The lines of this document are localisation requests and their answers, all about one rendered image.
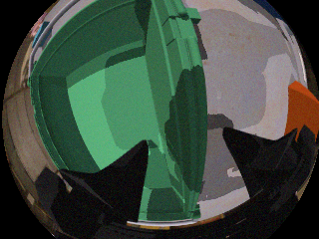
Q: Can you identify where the grey cylinder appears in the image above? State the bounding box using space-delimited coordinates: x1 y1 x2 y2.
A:
283 23 294 36

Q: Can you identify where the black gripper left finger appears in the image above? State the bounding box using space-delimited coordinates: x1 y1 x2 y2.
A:
59 140 149 223

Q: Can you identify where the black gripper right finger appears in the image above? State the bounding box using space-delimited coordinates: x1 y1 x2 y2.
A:
223 127 298 199

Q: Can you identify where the green plastic tray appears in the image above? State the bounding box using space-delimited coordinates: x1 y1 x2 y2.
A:
27 0 208 226

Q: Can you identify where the blue plastic tray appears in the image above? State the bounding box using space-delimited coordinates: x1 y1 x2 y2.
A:
254 0 284 21

